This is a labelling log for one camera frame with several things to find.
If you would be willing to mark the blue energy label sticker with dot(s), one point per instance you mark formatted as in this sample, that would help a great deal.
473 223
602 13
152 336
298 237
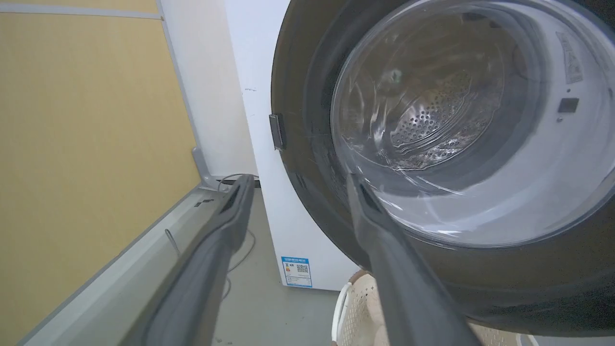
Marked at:
296 272

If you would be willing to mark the cream plastic laundry basket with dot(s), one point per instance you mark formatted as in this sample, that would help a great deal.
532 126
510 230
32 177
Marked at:
358 312

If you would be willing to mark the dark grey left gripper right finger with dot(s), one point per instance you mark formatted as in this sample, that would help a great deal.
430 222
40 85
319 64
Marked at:
408 288

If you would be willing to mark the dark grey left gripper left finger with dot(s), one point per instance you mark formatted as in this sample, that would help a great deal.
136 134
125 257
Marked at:
202 283

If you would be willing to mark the round washing machine door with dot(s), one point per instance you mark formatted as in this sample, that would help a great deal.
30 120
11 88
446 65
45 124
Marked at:
528 288

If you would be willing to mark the grey partition frame rail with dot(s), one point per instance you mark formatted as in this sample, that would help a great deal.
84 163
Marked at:
144 269

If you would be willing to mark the white washing machine body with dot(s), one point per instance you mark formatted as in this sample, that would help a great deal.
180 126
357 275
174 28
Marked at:
293 230

